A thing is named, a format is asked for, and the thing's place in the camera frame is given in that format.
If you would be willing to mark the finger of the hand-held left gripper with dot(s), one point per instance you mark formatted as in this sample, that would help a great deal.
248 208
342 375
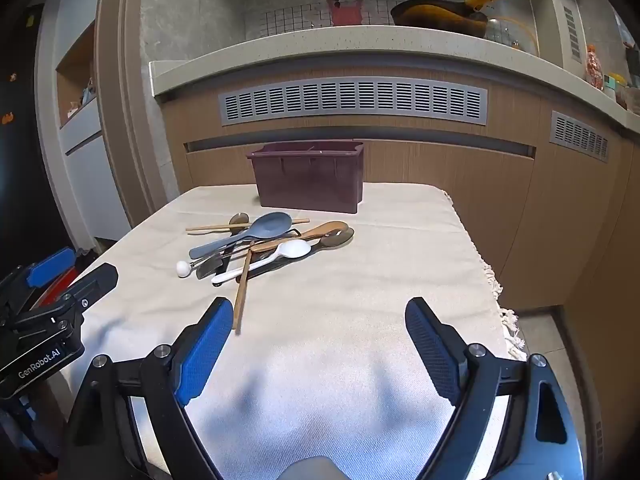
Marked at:
95 280
50 265

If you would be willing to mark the long grey vent grille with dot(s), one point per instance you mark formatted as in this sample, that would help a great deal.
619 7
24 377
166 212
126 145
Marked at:
350 100

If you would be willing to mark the narrow grey column vent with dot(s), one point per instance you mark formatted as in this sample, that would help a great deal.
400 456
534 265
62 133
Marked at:
571 32

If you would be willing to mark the black slotted spoon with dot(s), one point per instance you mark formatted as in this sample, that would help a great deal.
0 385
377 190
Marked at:
340 237

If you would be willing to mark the maroon plastic utensil bin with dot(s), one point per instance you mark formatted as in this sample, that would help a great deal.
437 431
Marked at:
305 180

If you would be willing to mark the small black spatula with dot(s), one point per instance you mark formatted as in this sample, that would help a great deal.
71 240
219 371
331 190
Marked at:
210 267

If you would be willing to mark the red object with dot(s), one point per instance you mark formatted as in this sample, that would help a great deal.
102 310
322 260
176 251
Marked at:
55 291

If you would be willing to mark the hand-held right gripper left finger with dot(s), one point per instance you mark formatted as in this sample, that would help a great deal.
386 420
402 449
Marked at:
205 350

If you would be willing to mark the orange snack bag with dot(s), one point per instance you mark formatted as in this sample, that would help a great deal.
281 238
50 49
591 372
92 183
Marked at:
594 67

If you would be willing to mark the beige stone countertop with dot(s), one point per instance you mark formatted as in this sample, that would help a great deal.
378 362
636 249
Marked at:
350 42

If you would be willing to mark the wooden chopstick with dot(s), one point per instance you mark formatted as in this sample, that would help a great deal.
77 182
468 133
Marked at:
205 228
242 295

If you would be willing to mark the metal spoon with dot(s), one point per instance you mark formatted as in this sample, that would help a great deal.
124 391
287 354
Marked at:
240 219

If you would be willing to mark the white cabinet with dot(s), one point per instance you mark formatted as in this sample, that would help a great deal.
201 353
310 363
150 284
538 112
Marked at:
90 170

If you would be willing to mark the cream woven tablecloth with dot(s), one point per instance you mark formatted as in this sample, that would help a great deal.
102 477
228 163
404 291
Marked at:
350 300

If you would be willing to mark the black refrigerator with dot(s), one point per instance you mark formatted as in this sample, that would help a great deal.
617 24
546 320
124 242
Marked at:
25 160

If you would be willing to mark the cartoon wall sticker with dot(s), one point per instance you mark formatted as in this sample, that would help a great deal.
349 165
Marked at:
345 5

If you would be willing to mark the white plastic spoon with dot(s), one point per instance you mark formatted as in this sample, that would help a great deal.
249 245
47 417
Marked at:
295 249

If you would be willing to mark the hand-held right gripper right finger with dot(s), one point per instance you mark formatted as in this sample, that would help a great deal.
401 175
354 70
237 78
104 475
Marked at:
432 350

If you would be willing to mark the wooden spoon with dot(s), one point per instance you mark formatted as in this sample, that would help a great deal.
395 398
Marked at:
325 230

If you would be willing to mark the blue-grey rice paddle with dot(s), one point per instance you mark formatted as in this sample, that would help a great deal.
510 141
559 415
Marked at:
270 225

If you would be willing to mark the short grey vent grille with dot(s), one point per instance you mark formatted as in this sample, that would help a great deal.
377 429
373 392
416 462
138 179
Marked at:
580 135

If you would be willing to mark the teal and yellow container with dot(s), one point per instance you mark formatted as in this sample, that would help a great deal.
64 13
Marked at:
615 87

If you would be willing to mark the white ball-ended utensil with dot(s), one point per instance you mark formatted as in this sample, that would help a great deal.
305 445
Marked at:
183 268

